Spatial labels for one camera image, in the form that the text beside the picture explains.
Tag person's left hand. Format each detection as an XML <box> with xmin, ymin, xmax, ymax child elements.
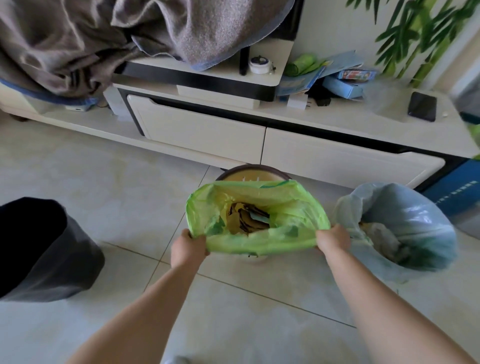
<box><xmin>170</xmin><ymin>228</ymin><xmax>211</xmax><ymax>269</ymax></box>

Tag person's right hand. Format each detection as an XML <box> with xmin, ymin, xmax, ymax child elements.
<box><xmin>314</xmin><ymin>224</ymin><xmax>352</xmax><ymax>258</ymax></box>

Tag white trash bag green print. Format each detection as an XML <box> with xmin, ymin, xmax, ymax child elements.
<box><xmin>331</xmin><ymin>182</ymin><xmax>459</xmax><ymax>284</ymax></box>

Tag beige slotted waste basket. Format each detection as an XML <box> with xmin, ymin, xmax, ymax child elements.
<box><xmin>214</xmin><ymin>164</ymin><xmax>292</xmax><ymax>265</ymax></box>

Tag person's left forearm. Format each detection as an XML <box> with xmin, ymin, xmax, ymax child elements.
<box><xmin>65</xmin><ymin>258</ymin><xmax>200</xmax><ymax>364</ymax></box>

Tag person's right forearm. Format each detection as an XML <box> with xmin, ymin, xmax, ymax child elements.
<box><xmin>324</xmin><ymin>247</ymin><xmax>477</xmax><ymax>364</ymax></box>

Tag blue paper bag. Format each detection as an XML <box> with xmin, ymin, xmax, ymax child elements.
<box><xmin>421</xmin><ymin>157</ymin><xmax>480</xmax><ymax>218</ymax></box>

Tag green bag roll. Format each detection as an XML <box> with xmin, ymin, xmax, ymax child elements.
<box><xmin>285</xmin><ymin>53</ymin><xmax>325</xmax><ymax>76</ymax></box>

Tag crumpled paper waste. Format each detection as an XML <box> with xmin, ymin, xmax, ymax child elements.
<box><xmin>359</xmin><ymin>221</ymin><xmax>410</xmax><ymax>263</ymax></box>

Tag brown cardboard scraps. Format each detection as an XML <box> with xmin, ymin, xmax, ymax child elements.
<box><xmin>224</xmin><ymin>202</ymin><xmax>271</xmax><ymax>235</ymax></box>

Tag white cabinet drawer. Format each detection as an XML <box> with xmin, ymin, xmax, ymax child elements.
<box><xmin>127</xmin><ymin>94</ymin><xmax>268</xmax><ymax>162</ymax></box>
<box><xmin>261</xmin><ymin>127</ymin><xmax>446</xmax><ymax>190</ymax></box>

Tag white TV cabinet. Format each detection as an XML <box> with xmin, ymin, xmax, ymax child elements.
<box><xmin>0</xmin><ymin>37</ymin><xmax>480</xmax><ymax>192</ymax></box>

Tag dark grey fabric stool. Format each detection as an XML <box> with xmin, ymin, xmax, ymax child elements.
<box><xmin>0</xmin><ymin>197</ymin><xmax>106</xmax><ymax>303</ymax></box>

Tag white charger adapter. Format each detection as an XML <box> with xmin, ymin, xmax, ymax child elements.
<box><xmin>287</xmin><ymin>93</ymin><xmax>309</xmax><ymax>111</ymax></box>

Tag translucent plastic sheet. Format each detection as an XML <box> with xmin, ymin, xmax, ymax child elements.
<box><xmin>365</xmin><ymin>78</ymin><xmax>415</xmax><ymax>123</ymax></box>

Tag light blue box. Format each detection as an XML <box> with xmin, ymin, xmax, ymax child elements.
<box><xmin>322</xmin><ymin>76</ymin><xmax>365</xmax><ymax>100</ymax></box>

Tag black phone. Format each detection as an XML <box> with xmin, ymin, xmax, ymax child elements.
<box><xmin>407</xmin><ymin>91</ymin><xmax>439</xmax><ymax>123</ymax></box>

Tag blue booklet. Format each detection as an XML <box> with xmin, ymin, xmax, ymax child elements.
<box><xmin>276</xmin><ymin>50</ymin><xmax>367</xmax><ymax>102</ymax></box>

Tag colourful small box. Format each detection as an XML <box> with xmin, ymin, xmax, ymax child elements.
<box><xmin>337</xmin><ymin>69</ymin><xmax>378</xmax><ymax>81</ymax></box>

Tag green tissue paper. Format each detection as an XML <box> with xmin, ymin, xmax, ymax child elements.
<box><xmin>466</xmin><ymin>123</ymin><xmax>480</xmax><ymax>160</ymax></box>

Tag white black-edged riser shelf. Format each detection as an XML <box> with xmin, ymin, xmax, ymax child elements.
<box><xmin>112</xmin><ymin>37</ymin><xmax>295</xmax><ymax>103</ymax></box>

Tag grey blanket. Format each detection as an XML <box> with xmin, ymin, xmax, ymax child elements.
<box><xmin>0</xmin><ymin>0</ymin><xmax>297</xmax><ymax>106</ymax></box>

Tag green bamboo wall decal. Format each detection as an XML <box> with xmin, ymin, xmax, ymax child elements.
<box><xmin>344</xmin><ymin>0</ymin><xmax>480</xmax><ymax>87</ymax></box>

